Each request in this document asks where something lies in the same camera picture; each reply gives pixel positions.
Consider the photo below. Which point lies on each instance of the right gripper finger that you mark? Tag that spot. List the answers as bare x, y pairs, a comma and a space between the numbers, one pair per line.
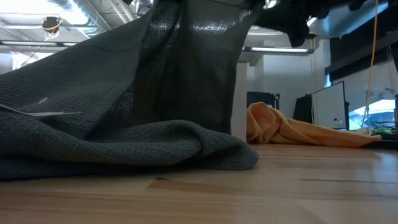
298, 38

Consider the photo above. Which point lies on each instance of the orange-yellow towel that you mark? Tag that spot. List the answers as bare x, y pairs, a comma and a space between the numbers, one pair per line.
280, 130

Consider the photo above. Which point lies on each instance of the dark grey waffle towel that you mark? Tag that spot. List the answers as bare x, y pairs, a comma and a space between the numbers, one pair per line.
93, 93

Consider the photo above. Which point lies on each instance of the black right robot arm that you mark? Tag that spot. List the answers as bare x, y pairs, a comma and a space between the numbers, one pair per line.
329, 4

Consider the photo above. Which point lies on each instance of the long white light bar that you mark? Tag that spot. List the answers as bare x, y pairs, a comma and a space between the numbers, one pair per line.
280, 49

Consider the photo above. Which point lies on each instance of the black rig strut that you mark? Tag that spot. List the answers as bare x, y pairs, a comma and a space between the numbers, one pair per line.
351, 53

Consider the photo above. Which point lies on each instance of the black background equipment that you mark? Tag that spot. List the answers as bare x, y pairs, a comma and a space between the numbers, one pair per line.
302, 109

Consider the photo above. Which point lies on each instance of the black monitor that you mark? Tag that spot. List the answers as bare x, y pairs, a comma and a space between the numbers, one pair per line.
261, 99

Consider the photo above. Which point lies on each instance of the white board panel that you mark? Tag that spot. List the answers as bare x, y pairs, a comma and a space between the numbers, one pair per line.
328, 105

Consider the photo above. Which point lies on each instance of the black metal table frame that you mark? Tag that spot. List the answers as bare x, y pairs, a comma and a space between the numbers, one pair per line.
385, 143

